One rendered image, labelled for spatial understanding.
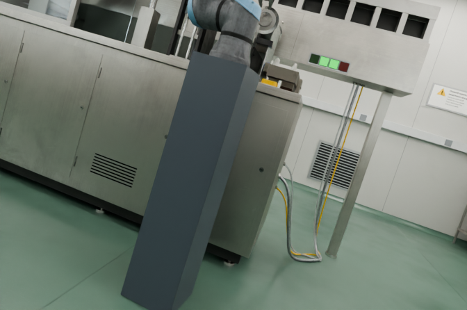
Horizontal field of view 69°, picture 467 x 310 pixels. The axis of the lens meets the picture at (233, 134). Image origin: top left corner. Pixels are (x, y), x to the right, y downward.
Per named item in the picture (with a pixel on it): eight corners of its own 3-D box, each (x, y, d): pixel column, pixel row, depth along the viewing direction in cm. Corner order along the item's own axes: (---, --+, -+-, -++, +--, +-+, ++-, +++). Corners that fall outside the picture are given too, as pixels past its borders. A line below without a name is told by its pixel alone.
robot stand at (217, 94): (167, 320, 116) (247, 64, 108) (119, 294, 121) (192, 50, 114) (191, 294, 135) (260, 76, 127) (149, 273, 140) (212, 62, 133)
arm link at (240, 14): (245, 34, 112) (257, -6, 111) (210, 27, 117) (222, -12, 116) (257, 45, 123) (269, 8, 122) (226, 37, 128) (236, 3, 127)
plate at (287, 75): (265, 74, 179) (269, 63, 178) (273, 84, 218) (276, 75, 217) (295, 83, 175) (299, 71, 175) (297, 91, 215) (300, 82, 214)
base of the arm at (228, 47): (242, 64, 111) (251, 35, 111) (201, 53, 116) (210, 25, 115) (253, 73, 126) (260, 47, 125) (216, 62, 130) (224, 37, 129)
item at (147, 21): (123, 47, 204) (149, -47, 199) (134, 52, 217) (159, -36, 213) (143, 53, 201) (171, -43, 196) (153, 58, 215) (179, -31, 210)
